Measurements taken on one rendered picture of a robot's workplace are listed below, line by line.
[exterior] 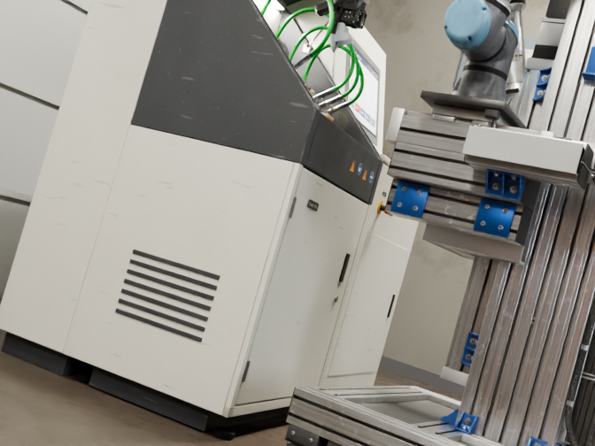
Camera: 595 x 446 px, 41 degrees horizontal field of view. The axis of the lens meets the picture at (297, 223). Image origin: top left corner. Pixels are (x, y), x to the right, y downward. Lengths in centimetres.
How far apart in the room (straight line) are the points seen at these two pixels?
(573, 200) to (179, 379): 116
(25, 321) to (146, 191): 57
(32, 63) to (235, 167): 160
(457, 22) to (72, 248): 131
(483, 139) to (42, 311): 142
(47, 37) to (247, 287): 186
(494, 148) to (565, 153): 16
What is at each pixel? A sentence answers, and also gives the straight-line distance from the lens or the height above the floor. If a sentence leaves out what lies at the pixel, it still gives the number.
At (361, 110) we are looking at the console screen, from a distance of 329.
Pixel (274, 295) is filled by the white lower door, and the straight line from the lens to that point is 222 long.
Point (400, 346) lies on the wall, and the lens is 515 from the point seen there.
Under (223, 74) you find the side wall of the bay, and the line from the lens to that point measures 234.
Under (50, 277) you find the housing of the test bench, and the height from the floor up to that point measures 27.
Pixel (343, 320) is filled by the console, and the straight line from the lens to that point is 285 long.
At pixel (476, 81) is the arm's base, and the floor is 109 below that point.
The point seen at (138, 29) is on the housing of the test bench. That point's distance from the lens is 254.
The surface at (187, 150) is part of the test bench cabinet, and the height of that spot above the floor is 75.
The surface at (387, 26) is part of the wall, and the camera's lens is 571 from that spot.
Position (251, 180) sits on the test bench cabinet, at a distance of 221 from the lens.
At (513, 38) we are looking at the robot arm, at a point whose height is 123.
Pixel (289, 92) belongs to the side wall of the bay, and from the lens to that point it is 223.
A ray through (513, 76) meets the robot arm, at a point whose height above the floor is 130.
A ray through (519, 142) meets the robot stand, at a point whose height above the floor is 93.
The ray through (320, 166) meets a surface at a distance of 230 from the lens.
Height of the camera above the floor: 54
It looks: 2 degrees up
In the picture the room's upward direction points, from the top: 16 degrees clockwise
